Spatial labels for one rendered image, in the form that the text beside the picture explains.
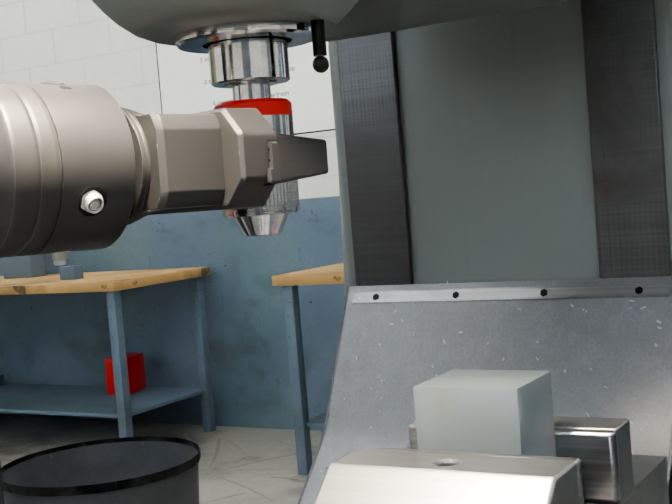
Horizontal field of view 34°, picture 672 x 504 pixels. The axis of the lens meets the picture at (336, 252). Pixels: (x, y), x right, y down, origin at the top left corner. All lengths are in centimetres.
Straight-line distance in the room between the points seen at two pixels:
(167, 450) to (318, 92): 304
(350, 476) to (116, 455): 237
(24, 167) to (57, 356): 628
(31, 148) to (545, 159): 55
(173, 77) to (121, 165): 554
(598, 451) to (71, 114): 33
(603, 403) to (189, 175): 46
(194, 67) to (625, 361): 520
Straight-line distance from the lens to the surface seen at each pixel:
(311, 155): 65
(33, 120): 55
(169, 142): 58
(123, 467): 293
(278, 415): 586
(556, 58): 98
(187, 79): 604
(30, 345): 696
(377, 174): 104
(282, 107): 65
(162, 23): 63
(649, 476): 70
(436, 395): 59
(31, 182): 54
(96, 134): 56
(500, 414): 58
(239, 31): 63
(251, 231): 66
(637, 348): 93
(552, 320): 96
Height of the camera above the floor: 121
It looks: 3 degrees down
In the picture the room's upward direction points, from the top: 5 degrees counter-clockwise
